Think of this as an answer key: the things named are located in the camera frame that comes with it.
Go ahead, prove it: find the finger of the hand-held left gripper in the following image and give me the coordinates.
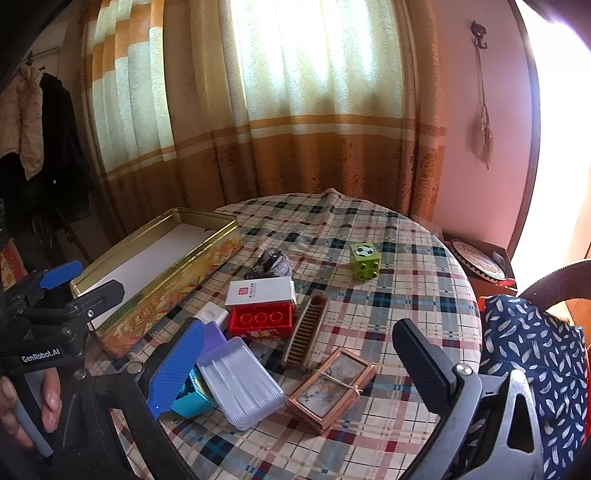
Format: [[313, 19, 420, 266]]
[[7, 261, 84, 310], [65, 280, 126, 330]]

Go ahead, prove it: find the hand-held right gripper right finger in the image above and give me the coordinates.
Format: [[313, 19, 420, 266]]
[[392, 318, 548, 480]]

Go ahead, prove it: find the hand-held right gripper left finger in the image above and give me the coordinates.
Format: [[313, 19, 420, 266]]
[[60, 318, 206, 480]]

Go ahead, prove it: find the teal building block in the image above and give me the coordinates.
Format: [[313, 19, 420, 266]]
[[171, 369, 218, 418]]

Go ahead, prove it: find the purple block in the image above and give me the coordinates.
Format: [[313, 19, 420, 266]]
[[203, 322, 228, 354]]

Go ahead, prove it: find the gold rectangular tin box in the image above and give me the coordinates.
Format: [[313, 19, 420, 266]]
[[69, 208, 243, 361]]

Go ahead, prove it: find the small grey-white box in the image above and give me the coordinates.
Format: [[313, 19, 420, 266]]
[[196, 302, 230, 333]]

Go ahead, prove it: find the clear plastic case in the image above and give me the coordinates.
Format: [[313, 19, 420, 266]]
[[196, 337, 284, 431]]

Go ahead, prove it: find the red building block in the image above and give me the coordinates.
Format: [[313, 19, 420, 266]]
[[229, 302, 296, 340]]

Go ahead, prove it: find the wooden box with string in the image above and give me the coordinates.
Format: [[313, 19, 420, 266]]
[[285, 347, 377, 432]]

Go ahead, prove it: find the white card box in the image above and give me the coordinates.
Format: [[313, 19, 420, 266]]
[[225, 277, 297, 308]]

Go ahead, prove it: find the green football building block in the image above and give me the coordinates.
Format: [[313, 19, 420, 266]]
[[349, 241, 382, 280]]

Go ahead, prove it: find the wooden comb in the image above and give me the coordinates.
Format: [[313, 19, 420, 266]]
[[281, 293, 329, 368]]

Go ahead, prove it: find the dark patterned object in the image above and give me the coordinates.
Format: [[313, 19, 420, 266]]
[[243, 248, 293, 280]]

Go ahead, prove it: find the person's left hand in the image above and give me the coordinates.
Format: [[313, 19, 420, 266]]
[[0, 369, 63, 450]]

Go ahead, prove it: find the dark coat stand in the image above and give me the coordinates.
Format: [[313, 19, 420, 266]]
[[25, 51, 93, 264]]

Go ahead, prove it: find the red yellow patterned cushion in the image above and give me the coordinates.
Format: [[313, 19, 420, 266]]
[[0, 240, 28, 291]]

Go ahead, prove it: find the white paper sheet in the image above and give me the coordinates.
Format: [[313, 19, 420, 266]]
[[81, 224, 218, 305]]

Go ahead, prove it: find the plaid tablecloth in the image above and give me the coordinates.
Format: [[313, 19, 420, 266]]
[[85, 188, 483, 480]]

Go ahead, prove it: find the blue feather-print cloth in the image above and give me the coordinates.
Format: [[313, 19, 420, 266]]
[[478, 295, 591, 480]]

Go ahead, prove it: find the round patterned plate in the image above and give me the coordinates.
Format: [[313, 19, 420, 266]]
[[450, 240, 506, 280]]

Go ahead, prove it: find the black coat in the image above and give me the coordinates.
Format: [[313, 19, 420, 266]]
[[0, 71, 93, 222]]

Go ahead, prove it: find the brown cardboard box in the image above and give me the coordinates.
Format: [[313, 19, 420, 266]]
[[441, 231, 518, 289]]

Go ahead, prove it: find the brown wicker chair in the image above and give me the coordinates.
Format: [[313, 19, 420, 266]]
[[515, 258, 591, 333]]

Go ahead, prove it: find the beige quilted jacket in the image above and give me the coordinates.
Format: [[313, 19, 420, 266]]
[[0, 65, 44, 181]]

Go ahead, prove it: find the orange and cream curtain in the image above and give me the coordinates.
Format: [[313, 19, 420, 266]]
[[81, 0, 446, 241]]

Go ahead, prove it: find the hanging tassel ornament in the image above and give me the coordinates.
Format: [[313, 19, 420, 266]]
[[468, 46, 495, 169]]

